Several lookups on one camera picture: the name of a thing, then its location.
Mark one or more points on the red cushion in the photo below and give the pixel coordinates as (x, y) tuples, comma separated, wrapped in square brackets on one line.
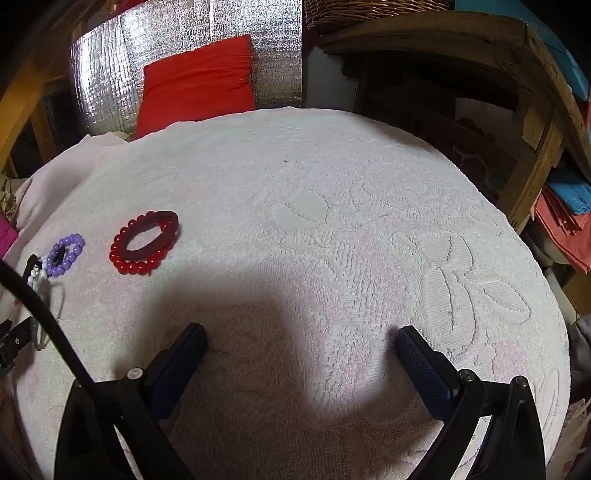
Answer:
[(198, 87)]

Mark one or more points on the black hair band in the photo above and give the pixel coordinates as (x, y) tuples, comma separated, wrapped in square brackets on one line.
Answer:
[(59, 252)]

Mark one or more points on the blue folded cloth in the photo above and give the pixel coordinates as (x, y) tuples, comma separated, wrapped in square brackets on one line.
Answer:
[(568, 189)]

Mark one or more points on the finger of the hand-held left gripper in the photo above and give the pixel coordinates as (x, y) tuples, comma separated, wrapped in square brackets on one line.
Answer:
[(31, 265)]

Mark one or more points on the salmon folded cloth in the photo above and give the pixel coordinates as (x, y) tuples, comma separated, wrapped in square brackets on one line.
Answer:
[(563, 235)]

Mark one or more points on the white embossed towel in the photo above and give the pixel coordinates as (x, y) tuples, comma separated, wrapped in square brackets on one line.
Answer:
[(323, 254)]

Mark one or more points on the wooden cabinet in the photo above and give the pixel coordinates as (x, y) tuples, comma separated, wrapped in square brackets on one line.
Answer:
[(27, 87)]

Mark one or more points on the wicker basket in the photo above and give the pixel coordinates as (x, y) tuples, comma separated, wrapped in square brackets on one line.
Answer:
[(369, 9)]

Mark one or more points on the wooden table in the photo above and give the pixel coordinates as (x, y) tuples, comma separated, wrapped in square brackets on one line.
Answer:
[(461, 32)]

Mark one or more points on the silver foil insulation mat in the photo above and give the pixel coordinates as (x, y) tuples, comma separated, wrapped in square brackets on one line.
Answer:
[(106, 69)]

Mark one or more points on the pale pink blanket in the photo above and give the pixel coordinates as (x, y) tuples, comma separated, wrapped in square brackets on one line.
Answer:
[(69, 170)]

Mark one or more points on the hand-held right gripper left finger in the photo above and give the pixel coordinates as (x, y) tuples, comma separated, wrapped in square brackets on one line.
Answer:
[(184, 355)]

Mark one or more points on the magenta cloth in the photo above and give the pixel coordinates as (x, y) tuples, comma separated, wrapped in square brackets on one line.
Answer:
[(7, 237)]

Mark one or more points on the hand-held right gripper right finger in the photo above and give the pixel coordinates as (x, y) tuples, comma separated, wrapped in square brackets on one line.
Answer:
[(418, 364)]

